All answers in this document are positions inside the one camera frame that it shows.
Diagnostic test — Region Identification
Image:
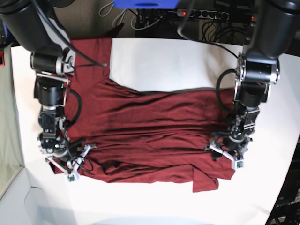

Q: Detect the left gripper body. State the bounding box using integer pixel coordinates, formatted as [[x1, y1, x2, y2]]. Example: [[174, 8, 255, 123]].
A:
[[204, 135, 253, 169]]

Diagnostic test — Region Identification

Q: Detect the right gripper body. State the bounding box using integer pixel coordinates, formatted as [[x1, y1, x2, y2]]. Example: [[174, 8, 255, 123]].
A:
[[45, 144, 96, 182]]

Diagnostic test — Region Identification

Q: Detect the dark red t-shirt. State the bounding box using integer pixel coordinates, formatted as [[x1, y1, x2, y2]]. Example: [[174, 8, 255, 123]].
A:
[[49, 23, 237, 193]]

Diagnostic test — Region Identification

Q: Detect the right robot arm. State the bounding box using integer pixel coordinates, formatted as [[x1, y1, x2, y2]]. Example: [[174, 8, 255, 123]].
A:
[[0, 0, 100, 182]]

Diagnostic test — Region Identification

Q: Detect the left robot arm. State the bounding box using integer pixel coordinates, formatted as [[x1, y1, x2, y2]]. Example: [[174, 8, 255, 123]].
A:
[[206, 0, 300, 170]]

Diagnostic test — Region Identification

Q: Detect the red box at left edge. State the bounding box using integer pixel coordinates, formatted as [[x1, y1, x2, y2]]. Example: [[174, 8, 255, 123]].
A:
[[0, 50, 5, 67]]

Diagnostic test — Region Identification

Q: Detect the black power strip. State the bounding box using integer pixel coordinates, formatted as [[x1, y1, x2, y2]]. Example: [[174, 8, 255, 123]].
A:
[[189, 9, 230, 21]]

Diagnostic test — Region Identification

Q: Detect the blue box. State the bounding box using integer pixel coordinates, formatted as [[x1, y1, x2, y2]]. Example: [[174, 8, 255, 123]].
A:
[[113, 0, 179, 9]]

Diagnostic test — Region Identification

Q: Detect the white cable loop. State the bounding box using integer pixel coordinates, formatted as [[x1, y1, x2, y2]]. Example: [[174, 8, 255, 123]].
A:
[[98, 4, 162, 30]]

